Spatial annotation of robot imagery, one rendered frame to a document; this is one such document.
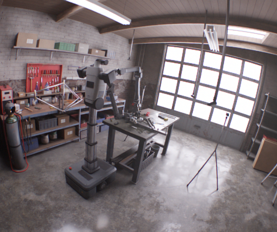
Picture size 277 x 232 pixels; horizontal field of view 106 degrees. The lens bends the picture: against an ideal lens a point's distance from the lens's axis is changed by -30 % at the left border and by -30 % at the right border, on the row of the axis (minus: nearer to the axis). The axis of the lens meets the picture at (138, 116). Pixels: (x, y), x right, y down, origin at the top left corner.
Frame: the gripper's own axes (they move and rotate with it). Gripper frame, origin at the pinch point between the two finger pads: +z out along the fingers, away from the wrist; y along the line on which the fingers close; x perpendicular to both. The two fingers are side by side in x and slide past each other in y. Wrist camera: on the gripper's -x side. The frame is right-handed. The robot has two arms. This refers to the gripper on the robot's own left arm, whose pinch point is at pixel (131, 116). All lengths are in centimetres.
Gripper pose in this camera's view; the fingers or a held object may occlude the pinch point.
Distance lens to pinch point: 220.4
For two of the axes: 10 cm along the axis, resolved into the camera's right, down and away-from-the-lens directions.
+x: -6.5, -3.2, 6.9
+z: 7.4, -0.7, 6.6
